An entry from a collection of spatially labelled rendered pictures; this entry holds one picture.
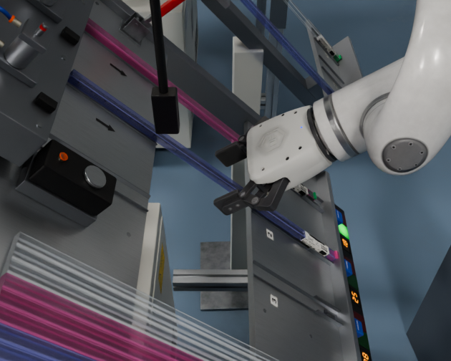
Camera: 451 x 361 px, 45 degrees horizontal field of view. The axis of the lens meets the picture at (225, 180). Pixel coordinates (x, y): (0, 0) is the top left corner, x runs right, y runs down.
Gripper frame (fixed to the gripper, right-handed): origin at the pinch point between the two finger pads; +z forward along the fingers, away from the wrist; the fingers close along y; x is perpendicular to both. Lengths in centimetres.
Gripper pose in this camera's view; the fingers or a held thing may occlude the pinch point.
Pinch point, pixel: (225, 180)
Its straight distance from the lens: 76.4
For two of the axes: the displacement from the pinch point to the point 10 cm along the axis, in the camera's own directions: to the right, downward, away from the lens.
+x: 5.7, 5.6, 6.0
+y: -0.1, 7.3, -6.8
